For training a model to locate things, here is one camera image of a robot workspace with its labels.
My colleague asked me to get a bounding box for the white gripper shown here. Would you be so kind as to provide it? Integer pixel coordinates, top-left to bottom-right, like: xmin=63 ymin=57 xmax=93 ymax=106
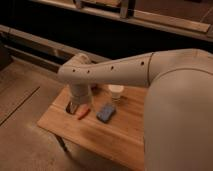
xmin=69 ymin=84 xmax=92 ymax=105

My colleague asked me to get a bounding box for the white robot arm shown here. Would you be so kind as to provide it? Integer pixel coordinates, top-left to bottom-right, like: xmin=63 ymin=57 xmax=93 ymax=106
xmin=58 ymin=49 xmax=213 ymax=171

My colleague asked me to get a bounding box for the black rectangular device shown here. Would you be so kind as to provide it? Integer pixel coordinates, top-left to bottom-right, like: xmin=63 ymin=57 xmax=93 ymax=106
xmin=66 ymin=102 xmax=79 ymax=114

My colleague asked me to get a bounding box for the blue sponge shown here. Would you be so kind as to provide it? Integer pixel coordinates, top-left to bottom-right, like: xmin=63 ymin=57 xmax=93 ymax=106
xmin=96 ymin=103 xmax=116 ymax=123

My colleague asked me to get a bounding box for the white paper cup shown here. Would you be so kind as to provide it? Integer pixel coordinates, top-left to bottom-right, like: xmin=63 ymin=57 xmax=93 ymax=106
xmin=108 ymin=85 xmax=124 ymax=100

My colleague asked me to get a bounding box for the metal table leg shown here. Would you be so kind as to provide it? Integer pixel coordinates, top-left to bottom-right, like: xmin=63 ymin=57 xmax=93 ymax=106
xmin=55 ymin=135 xmax=68 ymax=152

